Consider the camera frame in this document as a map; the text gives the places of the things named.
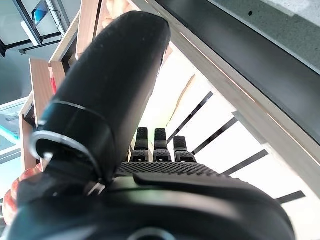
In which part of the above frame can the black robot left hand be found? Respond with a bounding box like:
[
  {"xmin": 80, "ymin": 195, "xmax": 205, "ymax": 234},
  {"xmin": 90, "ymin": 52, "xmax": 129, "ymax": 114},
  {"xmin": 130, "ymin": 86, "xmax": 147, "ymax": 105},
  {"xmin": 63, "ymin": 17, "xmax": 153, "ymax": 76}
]
[{"xmin": 3, "ymin": 11, "xmax": 296, "ymax": 240}]

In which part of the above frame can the napa cabbage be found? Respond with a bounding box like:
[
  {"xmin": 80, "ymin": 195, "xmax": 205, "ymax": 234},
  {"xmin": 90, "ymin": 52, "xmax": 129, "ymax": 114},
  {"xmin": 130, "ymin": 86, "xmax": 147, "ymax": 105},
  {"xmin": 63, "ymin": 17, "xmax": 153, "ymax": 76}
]
[{"xmin": 146, "ymin": 46, "xmax": 197, "ymax": 131}]

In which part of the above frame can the wooden slat crate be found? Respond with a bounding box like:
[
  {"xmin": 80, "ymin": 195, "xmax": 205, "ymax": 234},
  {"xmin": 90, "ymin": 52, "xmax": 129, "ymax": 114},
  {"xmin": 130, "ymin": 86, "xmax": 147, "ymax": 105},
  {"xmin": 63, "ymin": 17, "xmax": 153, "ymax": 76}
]
[
  {"xmin": 74, "ymin": 0, "xmax": 136, "ymax": 60},
  {"xmin": 29, "ymin": 57, "xmax": 67, "ymax": 116},
  {"xmin": 124, "ymin": 0, "xmax": 320, "ymax": 240}
]

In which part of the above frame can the large wooden crate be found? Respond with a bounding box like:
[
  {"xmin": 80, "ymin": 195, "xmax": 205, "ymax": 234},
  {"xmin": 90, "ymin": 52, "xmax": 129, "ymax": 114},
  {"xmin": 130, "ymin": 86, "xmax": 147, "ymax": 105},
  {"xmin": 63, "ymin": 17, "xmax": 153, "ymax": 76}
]
[{"xmin": 18, "ymin": 92, "xmax": 51, "ymax": 173}]

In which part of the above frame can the white desk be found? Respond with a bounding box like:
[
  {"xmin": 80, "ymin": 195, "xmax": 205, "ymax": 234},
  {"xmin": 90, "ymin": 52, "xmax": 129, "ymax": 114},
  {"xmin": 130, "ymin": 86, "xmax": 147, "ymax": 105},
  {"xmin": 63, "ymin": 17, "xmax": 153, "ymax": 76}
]
[{"xmin": 17, "ymin": 14, "xmax": 63, "ymax": 55}]

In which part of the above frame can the grey laptop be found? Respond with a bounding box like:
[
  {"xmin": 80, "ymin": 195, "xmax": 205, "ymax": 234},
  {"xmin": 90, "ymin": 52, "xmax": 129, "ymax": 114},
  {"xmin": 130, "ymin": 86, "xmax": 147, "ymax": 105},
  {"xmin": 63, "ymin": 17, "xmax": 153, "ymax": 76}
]
[{"xmin": 31, "ymin": 0, "xmax": 50, "ymax": 22}]

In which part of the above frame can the small orange striped pumpkin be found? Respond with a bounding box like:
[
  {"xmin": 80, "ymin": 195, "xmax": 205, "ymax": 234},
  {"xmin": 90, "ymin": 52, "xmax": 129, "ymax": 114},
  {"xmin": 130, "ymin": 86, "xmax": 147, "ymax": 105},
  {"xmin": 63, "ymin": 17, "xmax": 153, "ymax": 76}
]
[{"xmin": 2, "ymin": 167, "xmax": 41, "ymax": 226}]

